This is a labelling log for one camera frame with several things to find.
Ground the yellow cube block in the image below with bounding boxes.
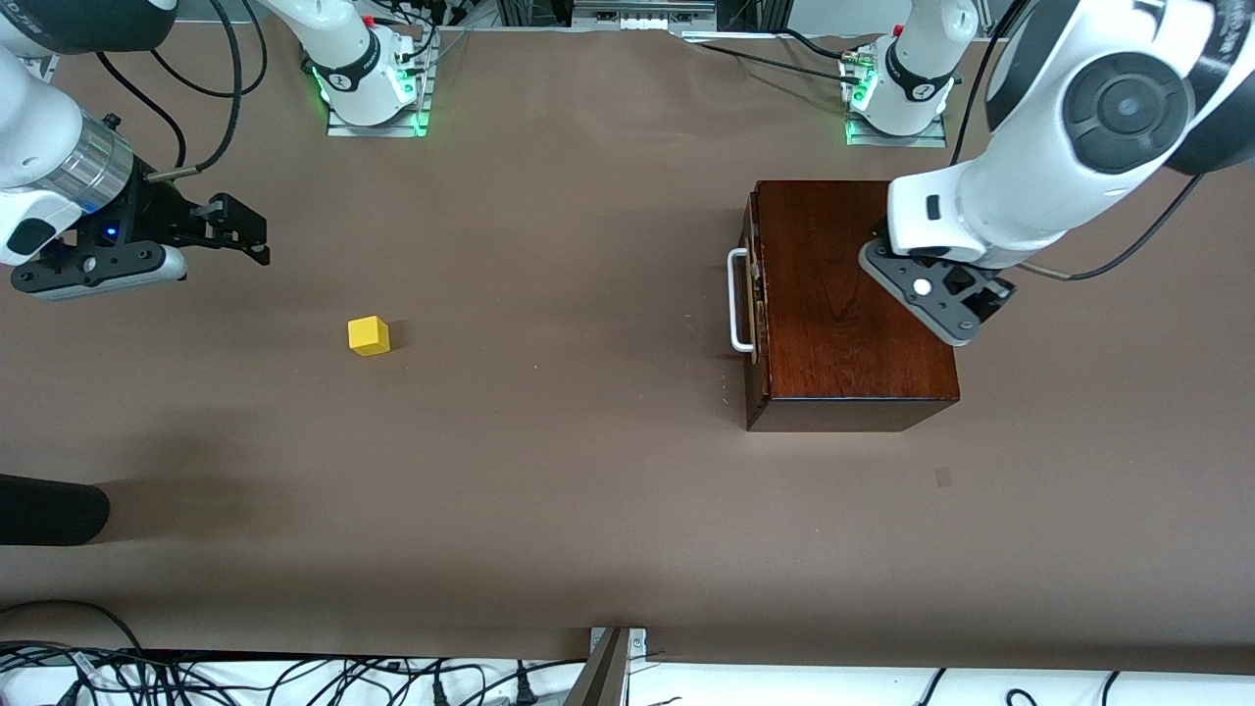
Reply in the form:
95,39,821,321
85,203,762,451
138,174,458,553
347,316,391,357

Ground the dark brown wooden drawer box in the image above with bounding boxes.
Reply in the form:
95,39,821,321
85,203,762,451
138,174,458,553
742,179,961,432

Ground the black cylindrical object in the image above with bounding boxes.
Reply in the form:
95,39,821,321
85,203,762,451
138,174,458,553
0,474,111,547

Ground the black cable with metal connector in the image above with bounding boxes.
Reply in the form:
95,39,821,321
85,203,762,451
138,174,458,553
147,0,244,183

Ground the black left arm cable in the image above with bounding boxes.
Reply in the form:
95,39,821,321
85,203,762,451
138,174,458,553
951,0,1207,282

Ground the black looping cable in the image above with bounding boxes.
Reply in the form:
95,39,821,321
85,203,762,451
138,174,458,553
152,0,268,99

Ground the black cable on table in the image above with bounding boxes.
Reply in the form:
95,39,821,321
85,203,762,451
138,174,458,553
686,29,864,84

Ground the tangled black cable bundle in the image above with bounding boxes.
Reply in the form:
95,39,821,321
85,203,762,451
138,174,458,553
0,598,589,706

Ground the aluminium rail assembly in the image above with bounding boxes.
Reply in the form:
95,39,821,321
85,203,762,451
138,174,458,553
495,0,795,38

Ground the metal camera mounting post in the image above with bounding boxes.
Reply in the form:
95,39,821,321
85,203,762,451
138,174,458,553
562,626,648,706

